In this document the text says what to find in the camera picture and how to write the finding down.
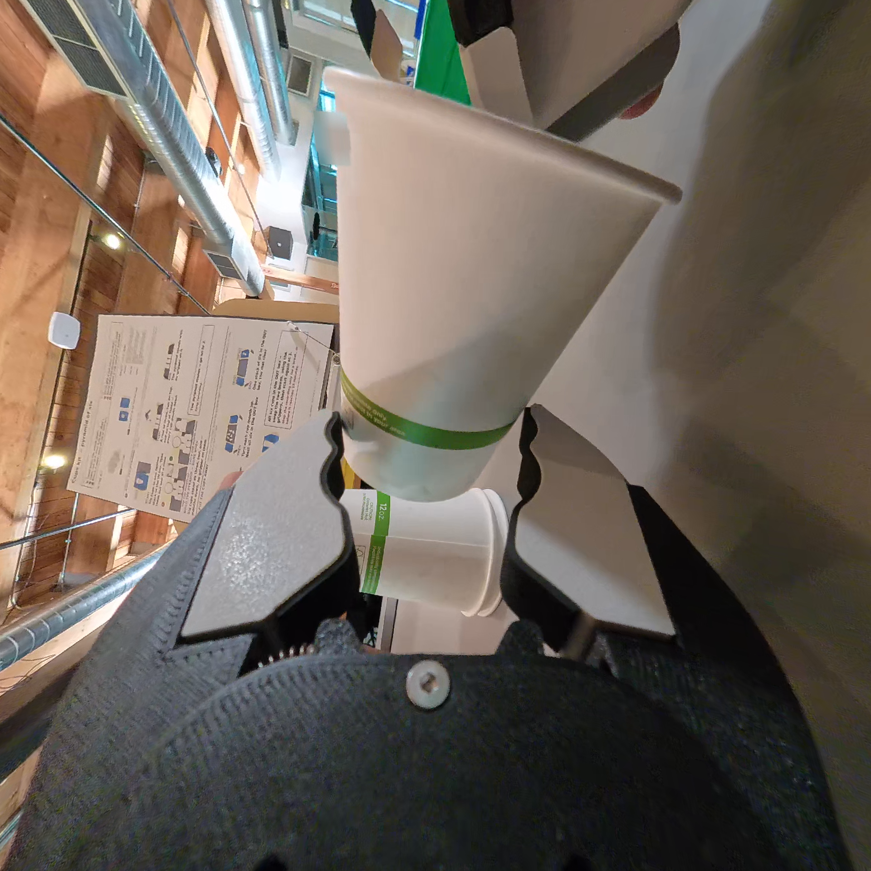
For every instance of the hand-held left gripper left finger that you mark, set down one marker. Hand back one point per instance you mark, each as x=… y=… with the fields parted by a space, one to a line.
x=265 y=544

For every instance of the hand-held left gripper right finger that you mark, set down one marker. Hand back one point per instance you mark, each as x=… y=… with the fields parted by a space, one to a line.
x=592 y=544

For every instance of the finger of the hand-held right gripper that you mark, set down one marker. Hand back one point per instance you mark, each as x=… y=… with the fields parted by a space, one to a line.
x=578 y=68

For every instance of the green plastic bin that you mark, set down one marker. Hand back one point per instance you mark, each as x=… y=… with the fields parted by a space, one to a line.
x=442 y=54

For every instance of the grey desk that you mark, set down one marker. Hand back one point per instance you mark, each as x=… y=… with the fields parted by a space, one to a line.
x=782 y=340

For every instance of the person's right hand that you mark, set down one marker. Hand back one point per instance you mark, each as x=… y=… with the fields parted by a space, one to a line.
x=643 y=105

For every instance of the printed instruction sheet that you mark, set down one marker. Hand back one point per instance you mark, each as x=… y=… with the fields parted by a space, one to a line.
x=170 y=408

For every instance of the white ceiling access point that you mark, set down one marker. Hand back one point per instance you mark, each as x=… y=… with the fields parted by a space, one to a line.
x=63 y=330

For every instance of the black ceiling speaker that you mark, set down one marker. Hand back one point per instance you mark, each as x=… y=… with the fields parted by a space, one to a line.
x=280 y=243

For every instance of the silver ventilation duct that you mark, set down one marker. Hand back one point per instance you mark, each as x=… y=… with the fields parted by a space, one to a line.
x=258 y=68
x=177 y=156

